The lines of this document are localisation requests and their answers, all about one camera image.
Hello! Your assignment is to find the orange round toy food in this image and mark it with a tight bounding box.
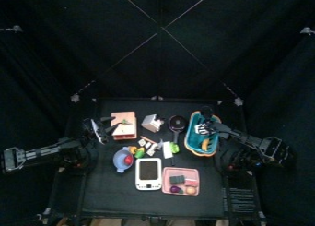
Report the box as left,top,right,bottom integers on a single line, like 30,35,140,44
184,185,197,196

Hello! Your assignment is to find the wooden toy kitchen box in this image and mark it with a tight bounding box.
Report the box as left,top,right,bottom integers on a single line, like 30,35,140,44
109,111,138,141

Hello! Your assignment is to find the blue toy colander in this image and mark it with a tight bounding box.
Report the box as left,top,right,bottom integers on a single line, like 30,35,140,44
112,146,136,174

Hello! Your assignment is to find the white wooden knife block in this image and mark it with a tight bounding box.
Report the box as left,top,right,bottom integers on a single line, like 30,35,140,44
140,113,165,134

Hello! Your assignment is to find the teal basket with orange rim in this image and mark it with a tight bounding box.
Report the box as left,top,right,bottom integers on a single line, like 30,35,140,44
181,110,222,158

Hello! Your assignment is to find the yellow toy banana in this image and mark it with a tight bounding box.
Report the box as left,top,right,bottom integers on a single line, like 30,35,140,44
198,138,212,152

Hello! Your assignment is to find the black toy frying pan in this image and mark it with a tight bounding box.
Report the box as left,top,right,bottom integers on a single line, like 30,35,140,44
166,114,189,144

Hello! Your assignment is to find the white toy induction stove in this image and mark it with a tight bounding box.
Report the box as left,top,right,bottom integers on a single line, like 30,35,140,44
133,157,164,192

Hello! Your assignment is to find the printed label sticker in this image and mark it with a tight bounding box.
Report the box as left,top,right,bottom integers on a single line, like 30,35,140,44
228,186,257,219

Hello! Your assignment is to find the white toy cleaver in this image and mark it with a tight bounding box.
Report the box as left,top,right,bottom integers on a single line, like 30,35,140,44
161,140,177,167

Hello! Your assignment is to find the thin wooden stick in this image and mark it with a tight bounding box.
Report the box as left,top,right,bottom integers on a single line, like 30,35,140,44
140,135,160,145

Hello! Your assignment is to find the purple toy eggplant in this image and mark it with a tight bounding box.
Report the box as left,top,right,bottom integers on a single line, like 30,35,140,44
168,185,184,195

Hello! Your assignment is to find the red white toy sushi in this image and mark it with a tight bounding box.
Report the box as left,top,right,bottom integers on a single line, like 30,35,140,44
182,177,198,187

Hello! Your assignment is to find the dark green toy block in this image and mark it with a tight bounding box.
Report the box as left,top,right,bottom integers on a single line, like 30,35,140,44
168,174,186,185

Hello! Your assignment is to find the green toy pepper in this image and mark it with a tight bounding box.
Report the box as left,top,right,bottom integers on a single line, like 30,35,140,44
133,147,148,160

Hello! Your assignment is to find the pink plastic tray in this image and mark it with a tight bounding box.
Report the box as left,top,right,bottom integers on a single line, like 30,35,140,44
161,166,201,196

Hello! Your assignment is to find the light green toy lime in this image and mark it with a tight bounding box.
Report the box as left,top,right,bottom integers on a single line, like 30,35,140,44
169,142,181,155

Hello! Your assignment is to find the toy egg sushi piece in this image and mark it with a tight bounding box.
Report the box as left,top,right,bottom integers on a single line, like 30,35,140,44
145,147,160,158

